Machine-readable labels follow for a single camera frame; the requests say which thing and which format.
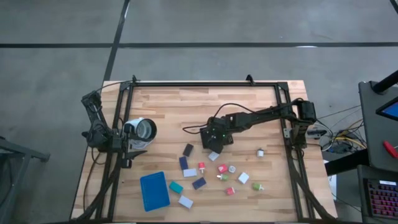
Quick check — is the blue plastic basket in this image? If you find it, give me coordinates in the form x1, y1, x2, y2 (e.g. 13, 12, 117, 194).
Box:
139, 170, 171, 213

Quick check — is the black computer keyboard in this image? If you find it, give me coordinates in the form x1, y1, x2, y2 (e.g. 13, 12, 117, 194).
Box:
362, 179, 398, 220

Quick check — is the dark grey computer desk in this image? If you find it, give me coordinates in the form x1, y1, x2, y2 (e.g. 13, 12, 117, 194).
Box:
358, 80, 398, 174

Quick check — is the grey metal table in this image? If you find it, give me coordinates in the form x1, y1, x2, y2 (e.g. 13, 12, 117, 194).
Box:
0, 135, 50, 224

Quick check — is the white cylindrical cup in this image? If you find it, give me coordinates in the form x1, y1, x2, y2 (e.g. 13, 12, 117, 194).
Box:
123, 117, 158, 142

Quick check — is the black aluminium rig frame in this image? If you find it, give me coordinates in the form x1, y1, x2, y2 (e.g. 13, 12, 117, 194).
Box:
70, 74, 338, 223

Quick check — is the black plastic basket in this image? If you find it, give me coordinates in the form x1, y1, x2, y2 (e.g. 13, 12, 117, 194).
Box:
200, 124, 234, 150

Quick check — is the teal box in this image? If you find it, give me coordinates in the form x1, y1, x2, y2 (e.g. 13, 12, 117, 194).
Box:
169, 180, 184, 195

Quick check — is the black box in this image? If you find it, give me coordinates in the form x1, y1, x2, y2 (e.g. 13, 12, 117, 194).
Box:
182, 143, 195, 157

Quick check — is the floor cable bundle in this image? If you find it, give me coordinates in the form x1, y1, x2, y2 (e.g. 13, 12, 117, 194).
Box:
313, 105, 368, 156

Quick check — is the red hand tool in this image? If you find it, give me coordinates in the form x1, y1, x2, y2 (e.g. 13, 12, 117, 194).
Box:
382, 140, 398, 159

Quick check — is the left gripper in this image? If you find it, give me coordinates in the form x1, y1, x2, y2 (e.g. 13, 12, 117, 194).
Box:
110, 131, 149, 169

